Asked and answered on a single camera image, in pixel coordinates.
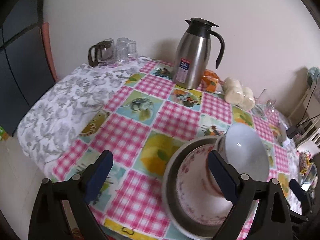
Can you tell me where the floral white plate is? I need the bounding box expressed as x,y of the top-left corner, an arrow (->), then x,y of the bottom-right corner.
176,144 -> 230,226

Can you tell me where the white plastic chair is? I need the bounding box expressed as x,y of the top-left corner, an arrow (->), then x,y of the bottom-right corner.
289,88 -> 319,148

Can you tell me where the stainless steel thermos jug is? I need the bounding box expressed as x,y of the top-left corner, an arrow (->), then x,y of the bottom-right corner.
172,18 -> 225,90

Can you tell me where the clear glass mug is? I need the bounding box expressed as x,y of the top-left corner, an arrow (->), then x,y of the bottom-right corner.
252,89 -> 276,118

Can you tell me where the orange snack packet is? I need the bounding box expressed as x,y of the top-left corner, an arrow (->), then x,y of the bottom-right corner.
202,69 -> 220,93

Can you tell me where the round metal tray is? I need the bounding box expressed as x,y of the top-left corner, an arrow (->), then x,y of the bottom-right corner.
161,135 -> 259,239

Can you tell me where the strawberry pattern bowl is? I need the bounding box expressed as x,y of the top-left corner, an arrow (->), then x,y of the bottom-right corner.
200,136 -> 232,216

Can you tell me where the grey floral tablecloth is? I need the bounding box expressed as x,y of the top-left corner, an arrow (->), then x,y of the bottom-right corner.
17,56 -> 151,176

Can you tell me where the small white bowl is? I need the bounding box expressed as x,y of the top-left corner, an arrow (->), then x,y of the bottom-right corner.
217,123 -> 269,181

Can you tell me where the drinking glass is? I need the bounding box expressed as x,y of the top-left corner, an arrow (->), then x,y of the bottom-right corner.
116,37 -> 129,53
127,40 -> 138,60
115,45 -> 129,65

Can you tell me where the wrapped white buns pack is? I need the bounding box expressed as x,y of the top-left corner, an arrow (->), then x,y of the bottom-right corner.
223,77 -> 255,111

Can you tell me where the black power adapter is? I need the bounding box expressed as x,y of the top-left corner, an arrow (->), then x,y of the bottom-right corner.
286,126 -> 304,139

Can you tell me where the pink checkered tablecloth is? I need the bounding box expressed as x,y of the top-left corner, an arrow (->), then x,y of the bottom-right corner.
52,59 -> 301,239

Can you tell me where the colourful candy pack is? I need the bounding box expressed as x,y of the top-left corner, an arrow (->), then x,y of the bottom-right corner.
299,151 -> 311,174

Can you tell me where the smartphone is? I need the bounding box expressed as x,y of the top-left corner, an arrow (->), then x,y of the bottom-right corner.
300,163 -> 317,191

